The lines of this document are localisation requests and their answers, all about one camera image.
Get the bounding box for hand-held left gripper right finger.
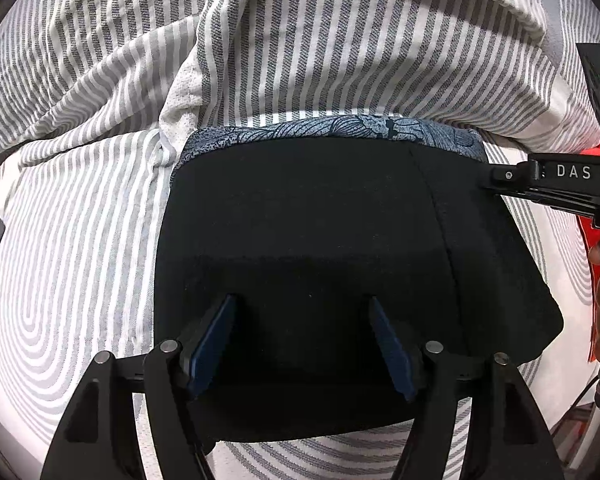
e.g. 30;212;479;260
369;296;566;480

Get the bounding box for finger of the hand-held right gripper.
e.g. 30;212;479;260
482;161;532;191
500;184;600;218

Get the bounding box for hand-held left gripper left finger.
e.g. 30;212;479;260
40;294;239;480

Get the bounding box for black pants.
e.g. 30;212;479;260
152;137;566;445

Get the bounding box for blue floral pants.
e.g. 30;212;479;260
170;115;488;183

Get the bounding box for red embroidered pillow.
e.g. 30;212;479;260
575;141;600;363

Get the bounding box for grey striped quilt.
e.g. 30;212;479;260
0;0;600;161

